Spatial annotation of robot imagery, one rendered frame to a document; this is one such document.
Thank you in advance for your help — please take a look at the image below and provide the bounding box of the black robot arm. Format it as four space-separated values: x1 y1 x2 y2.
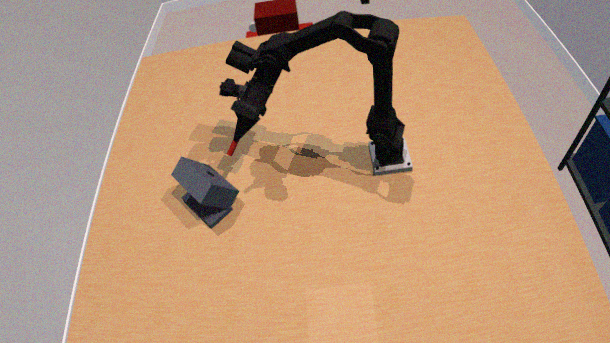
219 11 405 167

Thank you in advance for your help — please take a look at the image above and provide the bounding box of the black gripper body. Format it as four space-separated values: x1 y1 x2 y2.
230 77 274 121

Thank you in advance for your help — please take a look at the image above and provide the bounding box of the dark red peg with grey band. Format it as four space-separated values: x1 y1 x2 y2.
227 139 240 156

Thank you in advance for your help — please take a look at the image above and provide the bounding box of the grey sloped panel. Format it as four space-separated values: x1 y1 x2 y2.
171 156 239 228

